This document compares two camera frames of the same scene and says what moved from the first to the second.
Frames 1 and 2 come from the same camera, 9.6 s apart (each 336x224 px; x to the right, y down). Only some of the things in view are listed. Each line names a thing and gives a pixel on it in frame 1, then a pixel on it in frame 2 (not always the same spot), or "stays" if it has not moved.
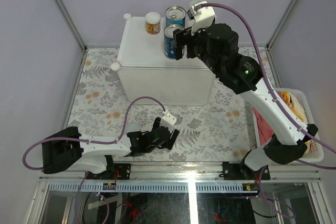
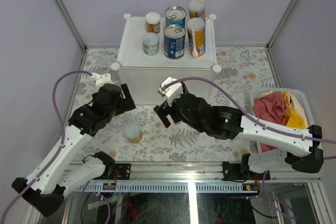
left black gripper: x=169 y=144 → x=128 y=103
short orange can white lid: x=153 y=20 stays
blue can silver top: x=169 y=50 stays
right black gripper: x=180 y=39 → x=162 y=111
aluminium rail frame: x=185 y=172 stays
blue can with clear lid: x=175 y=15 stays
